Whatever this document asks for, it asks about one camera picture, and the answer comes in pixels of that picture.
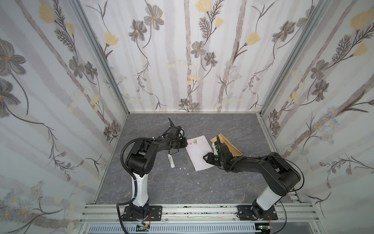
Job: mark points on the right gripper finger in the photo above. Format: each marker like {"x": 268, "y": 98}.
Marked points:
{"x": 218, "y": 142}
{"x": 211, "y": 158}

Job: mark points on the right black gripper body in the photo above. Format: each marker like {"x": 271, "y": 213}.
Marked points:
{"x": 217, "y": 153}

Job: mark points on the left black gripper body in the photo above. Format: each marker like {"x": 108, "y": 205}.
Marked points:
{"x": 176, "y": 131}

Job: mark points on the white floral letter paper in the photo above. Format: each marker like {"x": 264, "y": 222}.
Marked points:
{"x": 197, "y": 148}

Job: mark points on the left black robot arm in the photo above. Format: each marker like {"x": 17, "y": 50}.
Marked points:
{"x": 138, "y": 158}

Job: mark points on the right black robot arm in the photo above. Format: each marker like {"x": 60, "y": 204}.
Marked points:
{"x": 279, "y": 175}

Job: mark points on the brown kraft envelope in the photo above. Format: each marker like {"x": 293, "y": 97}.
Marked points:
{"x": 235, "y": 152}

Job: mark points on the white glue stick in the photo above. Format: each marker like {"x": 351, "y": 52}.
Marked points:
{"x": 171, "y": 161}

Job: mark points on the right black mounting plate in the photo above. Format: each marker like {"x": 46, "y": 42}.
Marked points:
{"x": 256, "y": 213}

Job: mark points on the black mounting plate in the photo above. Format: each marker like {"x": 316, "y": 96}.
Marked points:
{"x": 256, "y": 213}
{"x": 152, "y": 213}

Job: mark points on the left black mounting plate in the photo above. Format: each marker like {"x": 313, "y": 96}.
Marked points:
{"x": 152, "y": 213}

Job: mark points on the white perforated cable duct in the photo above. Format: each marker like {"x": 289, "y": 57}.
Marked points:
{"x": 194, "y": 228}

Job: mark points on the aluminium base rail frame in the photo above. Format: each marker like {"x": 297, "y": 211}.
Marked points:
{"x": 293, "y": 218}

